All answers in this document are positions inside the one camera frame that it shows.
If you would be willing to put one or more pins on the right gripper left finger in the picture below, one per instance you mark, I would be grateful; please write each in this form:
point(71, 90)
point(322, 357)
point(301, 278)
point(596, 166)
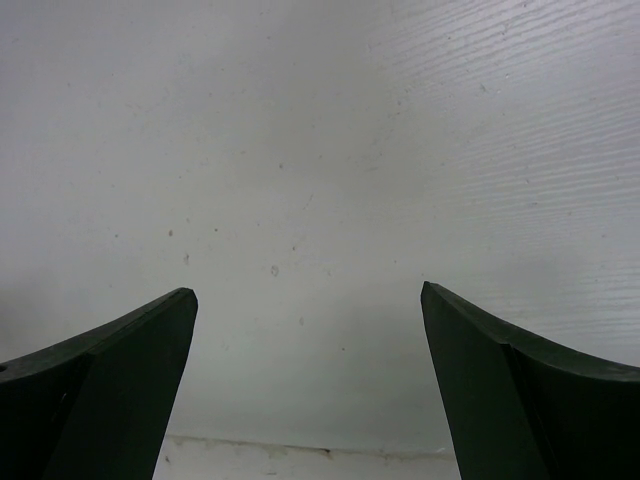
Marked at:
point(97, 405)

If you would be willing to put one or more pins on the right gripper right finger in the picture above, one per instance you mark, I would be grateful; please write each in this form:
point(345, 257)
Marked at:
point(520, 406)

